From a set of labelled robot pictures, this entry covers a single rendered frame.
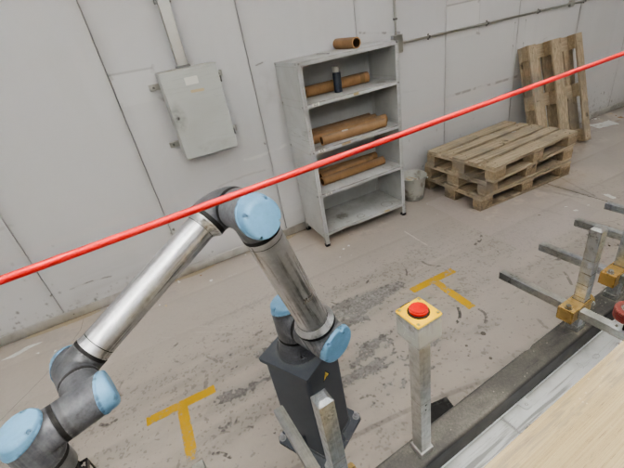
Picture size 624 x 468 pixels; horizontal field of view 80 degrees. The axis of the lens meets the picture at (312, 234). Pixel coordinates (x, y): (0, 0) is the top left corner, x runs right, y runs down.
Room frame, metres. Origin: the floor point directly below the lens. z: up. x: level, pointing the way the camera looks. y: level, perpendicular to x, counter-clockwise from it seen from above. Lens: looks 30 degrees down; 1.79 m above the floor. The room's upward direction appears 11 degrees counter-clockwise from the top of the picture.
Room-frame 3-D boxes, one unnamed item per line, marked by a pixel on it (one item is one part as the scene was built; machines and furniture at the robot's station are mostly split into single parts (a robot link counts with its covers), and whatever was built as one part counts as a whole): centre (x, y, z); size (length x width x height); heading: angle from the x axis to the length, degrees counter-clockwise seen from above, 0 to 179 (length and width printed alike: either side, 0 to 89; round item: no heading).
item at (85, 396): (0.59, 0.57, 1.14); 0.12 x 0.12 x 0.09; 39
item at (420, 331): (0.59, -0.19, 1.18); 0.07 x 0.07 x 0.08; 25
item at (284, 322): (1.14, 0.14, 0.79); 0.17 x 0.15 x 0.18; 39
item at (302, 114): (3.22, -0.45, 0.78); 0.90 x 0.45 x 1.55; 111
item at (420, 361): (0.59, -0.20, 0.93); 0.05 x 0.05 x 0.45; 25
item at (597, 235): (0.90, -0.86, 0.88); 0.03 x 0.03 x 0.48; 25
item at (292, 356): (1.15, 0.14, 0.65); 0.19 x 0.19 x 0.10
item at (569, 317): (0.89, -0.84, 0.81); 0.13 x 0.06 x 0.05; 115
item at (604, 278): (1.00, -1.07, 0.82); 0.13 x 0.06 x 0.05; 115
